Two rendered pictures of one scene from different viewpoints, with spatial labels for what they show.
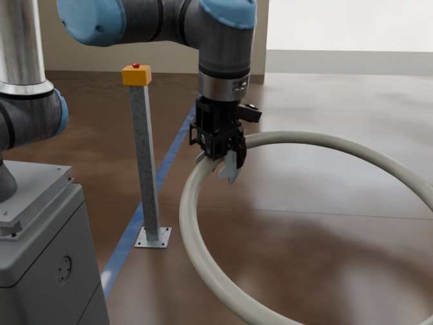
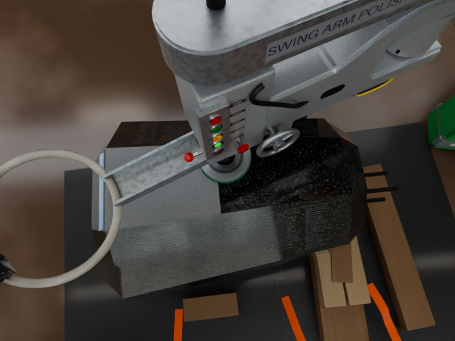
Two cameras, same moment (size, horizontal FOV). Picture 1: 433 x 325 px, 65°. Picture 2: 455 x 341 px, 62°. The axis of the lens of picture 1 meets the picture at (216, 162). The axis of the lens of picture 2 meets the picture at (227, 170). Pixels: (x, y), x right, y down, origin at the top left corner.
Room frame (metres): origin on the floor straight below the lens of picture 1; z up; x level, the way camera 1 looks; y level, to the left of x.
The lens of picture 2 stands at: (-0.07, 0.21, 2.34)
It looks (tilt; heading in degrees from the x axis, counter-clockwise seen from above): 71 degrees down; 262
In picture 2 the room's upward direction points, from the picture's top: 2 degrees counter-clockwise
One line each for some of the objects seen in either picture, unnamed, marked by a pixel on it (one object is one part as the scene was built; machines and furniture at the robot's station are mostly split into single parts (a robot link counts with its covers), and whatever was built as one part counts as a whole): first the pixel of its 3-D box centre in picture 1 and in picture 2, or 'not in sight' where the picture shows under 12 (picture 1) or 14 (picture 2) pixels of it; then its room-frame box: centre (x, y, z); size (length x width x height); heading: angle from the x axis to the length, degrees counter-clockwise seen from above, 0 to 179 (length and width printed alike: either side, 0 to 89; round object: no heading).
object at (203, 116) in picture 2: not in sight; (214, 132); (-0.10, -0.22, 1.41); 0.08 x 0.03 x 0.28; 14
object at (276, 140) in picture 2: not in sight; (273, 133); (-0.29, -0.26, 1.24); 0.15 x 0.10 x 0.15; 14
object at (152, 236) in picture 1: (145, 162); not in sight; (1.75, 0.40, 0.54); 0.20 x 0.20 x 1.09; 87
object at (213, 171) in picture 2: not in sight; (225, 156); (-0.14, -0.34, 0.89); 0.21 x 0.21 x 0.01
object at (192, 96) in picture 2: not in sight; (246, 88); (-0.22, -0.36, 1.36); 0.36 x 0.22 x 0.45; 14
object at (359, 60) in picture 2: not in sight; (339, 56); (-0.53, -0.42, 1.35); 0.74 x 0.23 x 0.49; 14
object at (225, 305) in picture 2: not in sight; (211, 306); (0.06, 0.22, 0.07); 0.30 x 0.12 x 0.12; 176
